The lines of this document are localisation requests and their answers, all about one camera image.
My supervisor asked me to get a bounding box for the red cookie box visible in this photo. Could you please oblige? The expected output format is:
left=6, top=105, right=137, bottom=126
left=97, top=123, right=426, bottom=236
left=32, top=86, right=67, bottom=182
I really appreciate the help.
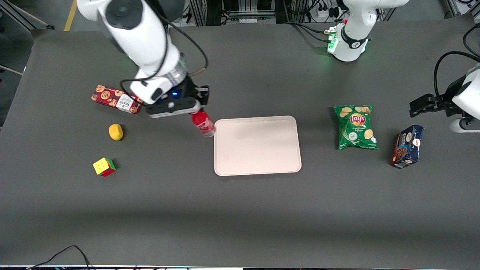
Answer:
left=91, top=85, right=144, bottom=114

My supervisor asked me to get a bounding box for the aluminium frame post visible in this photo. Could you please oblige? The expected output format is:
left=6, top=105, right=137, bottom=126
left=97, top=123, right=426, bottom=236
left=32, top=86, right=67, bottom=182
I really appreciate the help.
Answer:
left=446, top=0, right=480, bottom=17
left=0, top=0, right=53, bottom=31

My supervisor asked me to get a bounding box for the white power strip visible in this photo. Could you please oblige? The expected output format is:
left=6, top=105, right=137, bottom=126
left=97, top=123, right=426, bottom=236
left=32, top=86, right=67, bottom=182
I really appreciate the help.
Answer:
left=314, top=3, right=340, bottom=18

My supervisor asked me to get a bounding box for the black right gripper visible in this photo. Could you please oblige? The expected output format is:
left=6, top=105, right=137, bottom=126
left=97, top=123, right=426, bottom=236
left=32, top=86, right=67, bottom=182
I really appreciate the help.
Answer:
left=165, top=77, right=210, bottom=107

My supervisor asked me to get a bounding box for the blue chocolate cookie box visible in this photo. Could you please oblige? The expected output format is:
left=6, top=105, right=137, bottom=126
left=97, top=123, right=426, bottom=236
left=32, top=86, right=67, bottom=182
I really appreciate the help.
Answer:
left=389, top=125, right=425, bottom=169

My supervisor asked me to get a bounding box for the grey capsule wrist camera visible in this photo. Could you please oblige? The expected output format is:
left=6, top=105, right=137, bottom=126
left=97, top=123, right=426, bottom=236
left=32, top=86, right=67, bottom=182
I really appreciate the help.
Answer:
left=145, top=97, right=201, bottom=119
left=449, top=118, right=480, bottom=134

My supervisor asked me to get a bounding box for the black base cable bundle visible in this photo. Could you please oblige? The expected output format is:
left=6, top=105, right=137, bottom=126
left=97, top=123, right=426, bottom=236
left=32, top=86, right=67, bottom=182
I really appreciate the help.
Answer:
left=285, top=19, right=332, bottom=44

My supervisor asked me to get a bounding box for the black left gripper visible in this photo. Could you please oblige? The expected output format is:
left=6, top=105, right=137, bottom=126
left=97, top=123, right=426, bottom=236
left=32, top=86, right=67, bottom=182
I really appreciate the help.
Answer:
left=409, top=76, right=467, bottom=117

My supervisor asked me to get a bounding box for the black looped cable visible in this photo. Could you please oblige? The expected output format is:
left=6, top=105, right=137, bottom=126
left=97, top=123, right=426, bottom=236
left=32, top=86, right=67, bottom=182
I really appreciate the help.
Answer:
left=463, top=23, right=480, bottom=57

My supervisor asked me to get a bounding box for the green Lays chips bag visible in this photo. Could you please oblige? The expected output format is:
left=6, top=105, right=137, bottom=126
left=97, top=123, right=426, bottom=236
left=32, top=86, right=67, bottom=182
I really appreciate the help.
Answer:
left=333, top=105, right=379, bottom=150

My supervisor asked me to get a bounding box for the cream plastic tray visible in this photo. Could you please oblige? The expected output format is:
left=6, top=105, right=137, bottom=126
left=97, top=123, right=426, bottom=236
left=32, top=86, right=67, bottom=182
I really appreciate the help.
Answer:
left=214, top=115, right=302, bottom=176

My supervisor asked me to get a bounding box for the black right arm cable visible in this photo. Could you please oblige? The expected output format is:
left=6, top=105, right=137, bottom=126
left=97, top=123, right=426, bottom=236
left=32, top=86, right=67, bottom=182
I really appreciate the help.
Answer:
left=120, top=15, right=209, bottom=89

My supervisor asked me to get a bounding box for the colourful Rubik's cube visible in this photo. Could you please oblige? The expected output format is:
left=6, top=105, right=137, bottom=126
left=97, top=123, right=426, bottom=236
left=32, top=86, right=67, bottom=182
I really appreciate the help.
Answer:
left=93, top=157, right=117, bottom=177

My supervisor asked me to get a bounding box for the thin black table-edge cable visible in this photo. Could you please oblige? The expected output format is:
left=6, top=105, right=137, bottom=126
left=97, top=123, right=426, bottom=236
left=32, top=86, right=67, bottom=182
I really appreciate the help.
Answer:
left=26, top=245, right=92, bottom=270

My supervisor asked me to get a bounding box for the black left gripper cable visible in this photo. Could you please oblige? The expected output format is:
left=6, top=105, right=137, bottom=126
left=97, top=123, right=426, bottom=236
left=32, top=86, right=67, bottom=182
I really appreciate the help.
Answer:
left=434, top=51, right=480, bottom=109

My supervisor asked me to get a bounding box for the aluminium equipment rack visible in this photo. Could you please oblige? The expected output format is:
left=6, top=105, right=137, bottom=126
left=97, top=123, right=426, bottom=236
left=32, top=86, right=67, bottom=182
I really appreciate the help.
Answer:
left=189, top=0, right=276, bottom=27

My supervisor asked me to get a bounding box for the red coke bottle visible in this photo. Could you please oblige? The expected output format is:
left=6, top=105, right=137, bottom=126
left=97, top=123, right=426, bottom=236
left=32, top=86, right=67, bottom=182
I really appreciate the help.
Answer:
left=190, top=110, right=216, bottom=138

